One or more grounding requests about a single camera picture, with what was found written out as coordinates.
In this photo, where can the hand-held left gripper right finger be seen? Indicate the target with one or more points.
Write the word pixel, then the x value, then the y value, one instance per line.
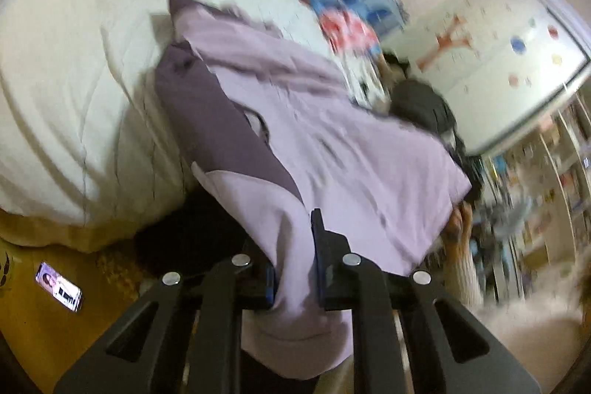
pixel 332 274

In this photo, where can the beige mattress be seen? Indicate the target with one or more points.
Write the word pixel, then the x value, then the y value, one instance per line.
pixel 46 232

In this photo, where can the white fluffy garment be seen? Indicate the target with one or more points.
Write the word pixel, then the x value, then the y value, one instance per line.
pixel 531 329

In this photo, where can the pink white patterned cloth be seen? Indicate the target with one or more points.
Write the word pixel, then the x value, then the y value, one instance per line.
pixel 346 29

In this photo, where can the smartphone with lit screen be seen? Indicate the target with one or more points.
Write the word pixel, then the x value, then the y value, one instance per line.
pixel 60 287

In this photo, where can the cluttered shelf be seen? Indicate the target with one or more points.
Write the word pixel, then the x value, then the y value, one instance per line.
pixel 554 191

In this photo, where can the blue round wall sticker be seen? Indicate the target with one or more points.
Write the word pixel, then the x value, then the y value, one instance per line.
pixel 517 45

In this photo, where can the yellow round wall sticker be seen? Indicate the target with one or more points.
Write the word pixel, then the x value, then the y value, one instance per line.
pixel 556 60

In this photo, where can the purple two-tone jacket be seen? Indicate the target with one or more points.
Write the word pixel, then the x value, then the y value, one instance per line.
pixel 323 135

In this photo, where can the person's right hand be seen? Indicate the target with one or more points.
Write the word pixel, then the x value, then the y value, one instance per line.
pixel 458 230

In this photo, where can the person's right forearm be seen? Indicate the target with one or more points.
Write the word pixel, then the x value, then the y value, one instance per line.
pixel 464 278

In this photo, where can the dark cloth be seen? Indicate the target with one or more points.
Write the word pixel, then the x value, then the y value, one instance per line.
pixel 184 237

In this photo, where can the white striped bed sheet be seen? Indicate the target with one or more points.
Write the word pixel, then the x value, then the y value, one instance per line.
pixel 69 75

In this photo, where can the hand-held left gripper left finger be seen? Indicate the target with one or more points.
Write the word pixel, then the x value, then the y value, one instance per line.
pixel 217 329

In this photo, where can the orange tree wall sticker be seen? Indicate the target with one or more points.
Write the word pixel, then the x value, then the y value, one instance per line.
pixel 443 43

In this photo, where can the pink round wall sticker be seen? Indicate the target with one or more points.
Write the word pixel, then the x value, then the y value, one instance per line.
pixel 552 31

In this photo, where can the dark padded jacket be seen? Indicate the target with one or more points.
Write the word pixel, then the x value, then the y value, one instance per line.
pixel 420 103

